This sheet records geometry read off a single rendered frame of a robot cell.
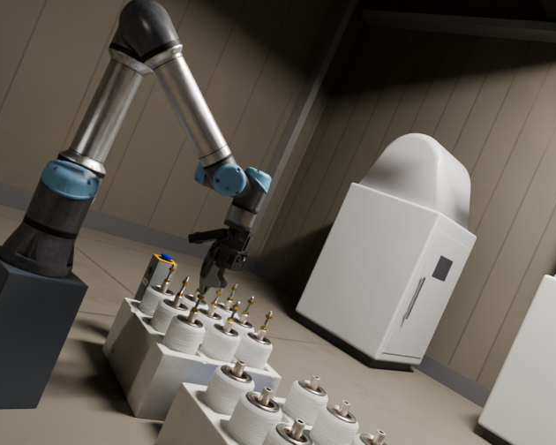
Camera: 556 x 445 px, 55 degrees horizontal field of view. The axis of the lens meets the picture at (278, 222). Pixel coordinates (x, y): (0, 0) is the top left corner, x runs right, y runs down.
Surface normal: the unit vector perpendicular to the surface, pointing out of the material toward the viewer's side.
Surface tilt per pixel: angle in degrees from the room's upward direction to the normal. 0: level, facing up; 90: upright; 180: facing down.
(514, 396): 90
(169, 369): 90
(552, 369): 90
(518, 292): 90
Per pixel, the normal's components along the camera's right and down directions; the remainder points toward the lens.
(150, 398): 0.50, 0.24
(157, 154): 0.68, 0.32
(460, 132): -0.62, -0.25
